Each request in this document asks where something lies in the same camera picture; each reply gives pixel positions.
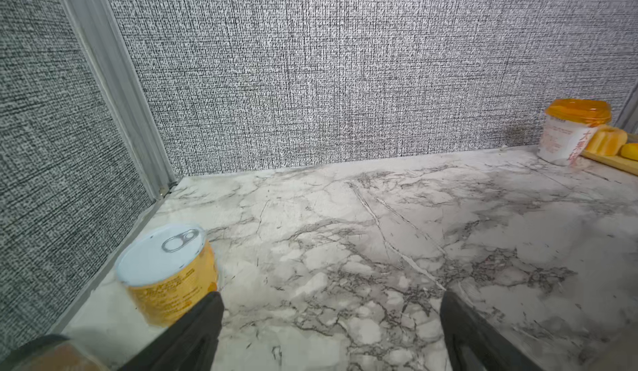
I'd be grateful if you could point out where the yellow cutting board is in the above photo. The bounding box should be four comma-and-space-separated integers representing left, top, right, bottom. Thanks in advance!
581, 133, 638, 176

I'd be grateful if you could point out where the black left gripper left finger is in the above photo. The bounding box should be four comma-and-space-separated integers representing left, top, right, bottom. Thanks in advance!
121, 292, 224, 371

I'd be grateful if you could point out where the orange lid instant noodle cup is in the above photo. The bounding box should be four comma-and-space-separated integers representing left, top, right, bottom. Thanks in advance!
538, 98, 611, 166

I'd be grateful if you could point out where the yellow bread loaf toy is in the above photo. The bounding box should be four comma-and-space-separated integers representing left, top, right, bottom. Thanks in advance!
619, 143, 638, 162

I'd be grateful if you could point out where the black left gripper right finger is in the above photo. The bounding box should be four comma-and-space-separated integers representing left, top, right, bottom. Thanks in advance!
440, 291, 540, 370

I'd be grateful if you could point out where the yellow bundt cake toy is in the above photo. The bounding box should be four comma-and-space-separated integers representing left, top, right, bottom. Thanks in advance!
586, 125, 628, 156

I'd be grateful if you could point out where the yellow tin can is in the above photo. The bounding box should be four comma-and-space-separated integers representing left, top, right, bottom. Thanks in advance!
115, 224, 219, 327

